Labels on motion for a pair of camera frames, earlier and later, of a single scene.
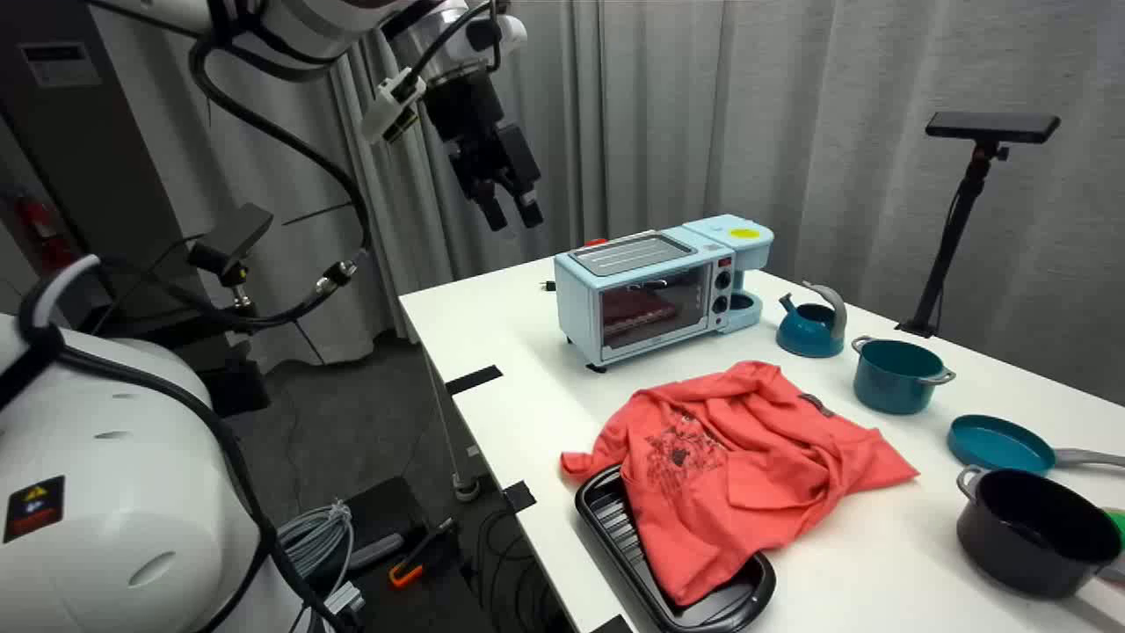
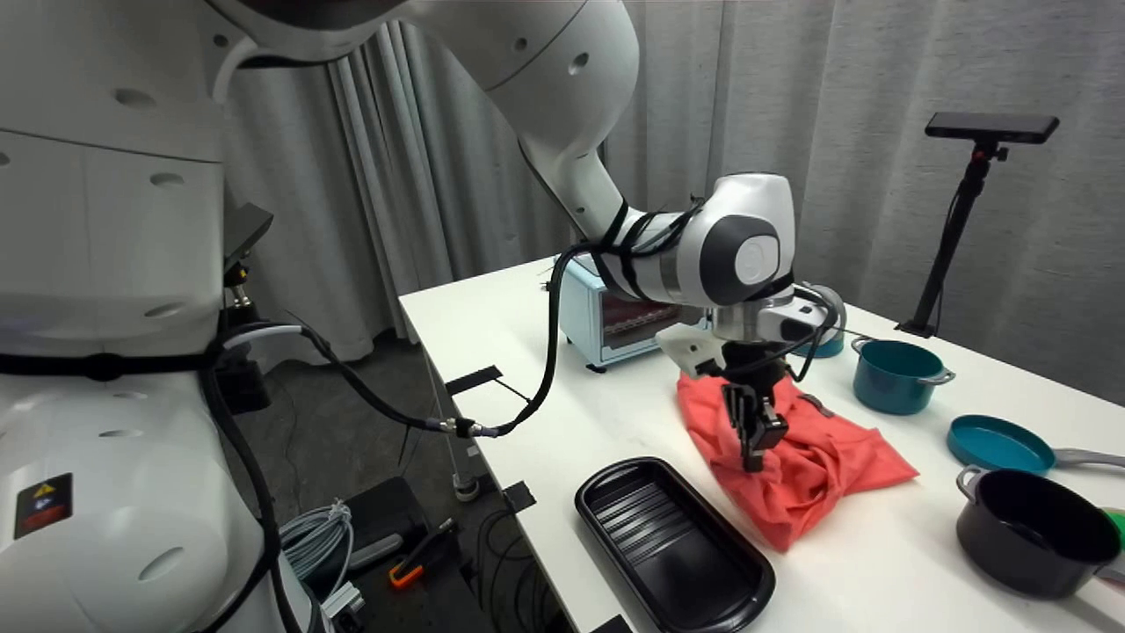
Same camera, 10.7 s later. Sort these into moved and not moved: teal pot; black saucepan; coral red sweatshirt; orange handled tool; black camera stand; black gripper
Moved: coral red sweatshirt; black gripper
Not moved: teal pot; black camera stand; orange handled tool; black saucepan
